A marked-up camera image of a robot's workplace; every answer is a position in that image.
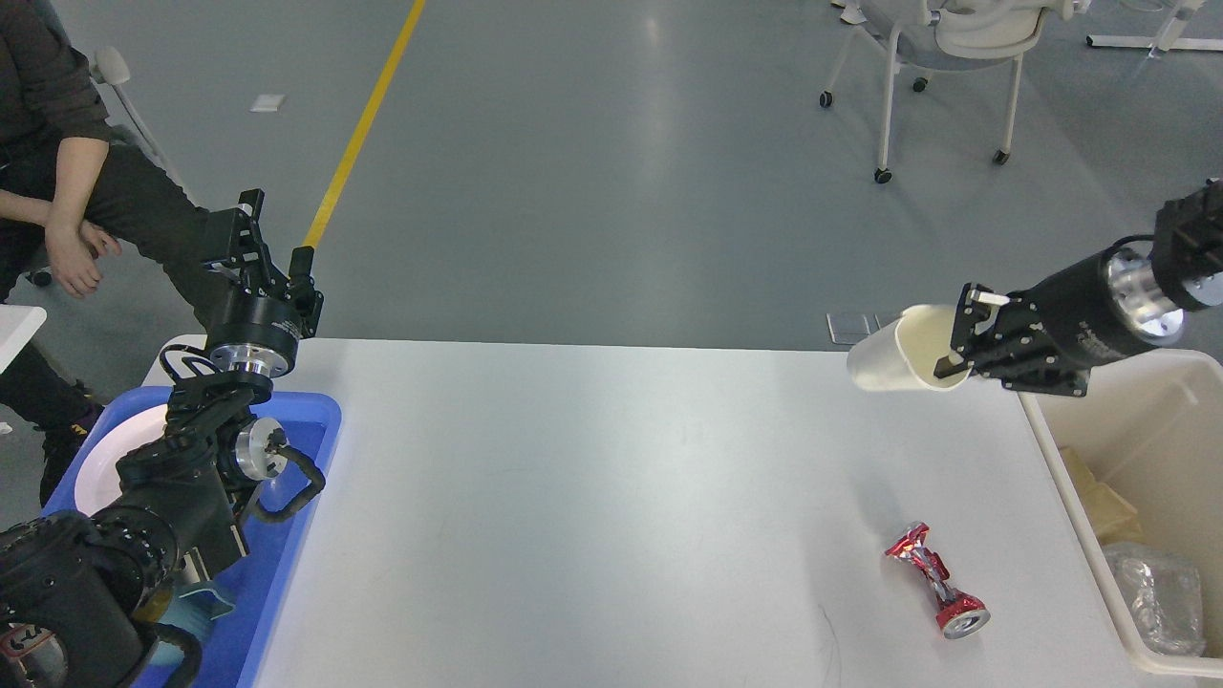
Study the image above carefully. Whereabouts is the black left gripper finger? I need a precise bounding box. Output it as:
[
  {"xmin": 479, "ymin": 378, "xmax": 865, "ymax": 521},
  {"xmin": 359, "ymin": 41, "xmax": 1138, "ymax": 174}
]
[
  {"xmin": 287, "ymin": 244, "xmax": 320, "ymax": 308},
  {"xmin": 201, "ymin": 188, "xmax": 289, "ymax": 299}
]

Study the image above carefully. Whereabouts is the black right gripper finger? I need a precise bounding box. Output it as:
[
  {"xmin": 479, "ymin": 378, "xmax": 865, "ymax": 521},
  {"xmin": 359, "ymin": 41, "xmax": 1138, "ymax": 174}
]
[
  {"xmin": 933, "ymin": 282, "xmax": 1037, "ymax": 379},
  {"xmin": 993, "ymin": 358, "xmax": 1091, "ymax": 398}
]

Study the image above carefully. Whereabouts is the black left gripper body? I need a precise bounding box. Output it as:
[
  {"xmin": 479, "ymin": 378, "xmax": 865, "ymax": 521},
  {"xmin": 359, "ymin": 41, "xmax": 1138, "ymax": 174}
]
[{"xmin": 204, "ymin": 284, "xmax": 324, "ymax": 376}]

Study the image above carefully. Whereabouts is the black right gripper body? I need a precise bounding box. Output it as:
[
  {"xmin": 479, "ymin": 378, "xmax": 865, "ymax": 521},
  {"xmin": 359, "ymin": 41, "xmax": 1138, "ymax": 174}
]
[{"xmin": 1022, "ymin": 247, "xmax": 1188, "ymax": 371}]

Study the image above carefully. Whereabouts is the brown paper bag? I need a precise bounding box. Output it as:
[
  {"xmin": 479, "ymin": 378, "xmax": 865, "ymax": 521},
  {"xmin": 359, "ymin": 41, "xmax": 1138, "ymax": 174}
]
[{"xmin": 1059, "ymin": 447, "xmax": 1146, "ymax": 546}]

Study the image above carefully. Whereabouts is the pink plate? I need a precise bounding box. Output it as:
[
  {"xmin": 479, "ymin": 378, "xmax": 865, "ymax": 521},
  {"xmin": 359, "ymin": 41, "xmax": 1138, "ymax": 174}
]
[{"xmin": 73, "ymin": 404, "xmax": 287, "ymax": 517}]

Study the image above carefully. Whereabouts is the foil tray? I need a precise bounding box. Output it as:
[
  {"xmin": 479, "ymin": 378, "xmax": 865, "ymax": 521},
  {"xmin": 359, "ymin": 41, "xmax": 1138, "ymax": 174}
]
[{"xmin": 1104, "ymin": 543, "xmax": 1207, "ymax": 656}]

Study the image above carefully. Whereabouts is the red snack wrapper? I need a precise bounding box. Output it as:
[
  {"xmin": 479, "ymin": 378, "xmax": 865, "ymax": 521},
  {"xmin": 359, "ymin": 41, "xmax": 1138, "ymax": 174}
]
[{"xmin": 883, "ymin": 521, "xmax": 991, "ymax": 640}]

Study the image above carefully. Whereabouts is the teal mug yellow inside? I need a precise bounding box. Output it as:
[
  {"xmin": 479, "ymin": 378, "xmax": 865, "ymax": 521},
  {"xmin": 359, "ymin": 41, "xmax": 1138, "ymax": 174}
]
[{"xmin": 158, "ymin": 583, "xmax": 238, "ymax": 686}]

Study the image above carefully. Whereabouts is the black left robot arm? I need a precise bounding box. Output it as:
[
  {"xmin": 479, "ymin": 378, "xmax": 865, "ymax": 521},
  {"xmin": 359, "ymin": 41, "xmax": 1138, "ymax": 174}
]
[{"xmin": 1, "ymin": 189, "xmax": 325, "ymax": 687}]

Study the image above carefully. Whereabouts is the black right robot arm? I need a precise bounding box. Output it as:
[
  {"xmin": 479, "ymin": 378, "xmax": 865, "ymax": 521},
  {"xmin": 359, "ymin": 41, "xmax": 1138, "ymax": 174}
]
[{"xmin": 932, "ymin": 182, "xmax": 1222, "ymax": 398}]

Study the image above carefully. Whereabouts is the person's bare forearm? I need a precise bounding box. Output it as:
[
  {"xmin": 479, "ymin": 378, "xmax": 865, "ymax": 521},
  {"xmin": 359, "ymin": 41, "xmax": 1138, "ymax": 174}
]
[{"xmin": 1, "ymin": 137, "xmax": 110, "ymax": 240}]

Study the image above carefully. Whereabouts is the person's hand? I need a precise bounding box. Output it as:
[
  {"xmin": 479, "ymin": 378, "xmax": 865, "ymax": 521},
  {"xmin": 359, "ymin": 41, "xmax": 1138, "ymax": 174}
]
[{"xmin": 44, "ymin": 221, "xmax": 122, "ymax": 299}]

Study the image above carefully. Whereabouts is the right floor socket plate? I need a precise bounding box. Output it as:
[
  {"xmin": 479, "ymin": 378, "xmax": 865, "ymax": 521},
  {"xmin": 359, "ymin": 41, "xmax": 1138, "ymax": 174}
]
[{"xmin": 874, "ymin": 312, "xmax": 903, "ymax": 330}]

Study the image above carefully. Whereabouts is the floor socket plate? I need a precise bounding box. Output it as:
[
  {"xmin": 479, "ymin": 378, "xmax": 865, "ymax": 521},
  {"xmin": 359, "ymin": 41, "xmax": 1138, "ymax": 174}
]
[
  {"xmin": 826, "ymin": 312, "xmax": 874, "ymax": 347},
  {"xmin": 874, "ymin": 312, "xmax": 903, "ymax": 330}
]

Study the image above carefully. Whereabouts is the beige plastic bin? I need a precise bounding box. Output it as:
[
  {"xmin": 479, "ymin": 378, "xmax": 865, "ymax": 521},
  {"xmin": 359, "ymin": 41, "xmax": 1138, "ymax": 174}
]
[{"xmin": 1020, "ymin": 349, "xmax": 1222, "ymax": 687}]

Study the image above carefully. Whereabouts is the left floor socket plate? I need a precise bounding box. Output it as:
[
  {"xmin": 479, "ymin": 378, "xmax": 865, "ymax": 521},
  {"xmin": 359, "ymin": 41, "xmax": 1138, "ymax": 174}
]
[{"xmin": 826, "ymin": 312, "xmax": 874, "ymax": 347}]

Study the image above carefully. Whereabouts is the white paper on floor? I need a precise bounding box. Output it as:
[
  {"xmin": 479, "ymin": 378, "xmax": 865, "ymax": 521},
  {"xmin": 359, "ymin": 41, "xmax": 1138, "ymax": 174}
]
[{"xmin": 249, "ymin": 93, "xmax": 287, "ymax": 114}]

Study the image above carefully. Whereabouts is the white office chair left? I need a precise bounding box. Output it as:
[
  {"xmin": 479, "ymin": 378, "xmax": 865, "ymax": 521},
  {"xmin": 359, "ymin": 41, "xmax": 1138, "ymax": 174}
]
[{"xmin": 91, "ymin": 45, "xmax": 201, "ymax": 205}]

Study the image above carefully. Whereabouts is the white office chair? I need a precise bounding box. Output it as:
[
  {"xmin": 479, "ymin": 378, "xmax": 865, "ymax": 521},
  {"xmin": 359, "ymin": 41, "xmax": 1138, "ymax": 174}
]
[
  {"xmin": 91, "ymin": 45, "xmax": 201, "ymax": 205},
  {"xmin": 819, "ymin": 1, "xmax": 1088, "ymax": 185}
]

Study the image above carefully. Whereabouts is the seated person in black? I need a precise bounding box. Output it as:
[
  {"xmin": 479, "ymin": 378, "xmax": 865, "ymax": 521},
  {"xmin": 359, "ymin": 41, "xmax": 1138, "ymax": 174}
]
[{"xmin": 0, "ymin": 0, "xmax": 235, "ymax": 431}]

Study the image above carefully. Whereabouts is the white table base far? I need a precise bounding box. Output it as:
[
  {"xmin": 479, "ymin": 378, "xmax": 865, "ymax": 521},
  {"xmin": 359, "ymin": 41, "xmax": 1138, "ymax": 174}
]
[{"xmin": 1084, "ymin": 1, "xmax": 1222, "ymax": 57}]

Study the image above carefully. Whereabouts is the white office chair right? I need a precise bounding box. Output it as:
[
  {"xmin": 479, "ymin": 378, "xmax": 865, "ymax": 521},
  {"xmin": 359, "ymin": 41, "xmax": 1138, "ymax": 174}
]
[{"xmin": 819, "ymin": 1, "xmax": 1088, "ymax": 185}]

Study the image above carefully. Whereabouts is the blue plastic tray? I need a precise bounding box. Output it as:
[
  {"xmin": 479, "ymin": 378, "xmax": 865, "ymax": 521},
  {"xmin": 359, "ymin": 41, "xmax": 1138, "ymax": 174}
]
[{"xmin": 40, "ymin": 386, "xmax": 342, "ymax": 687}]

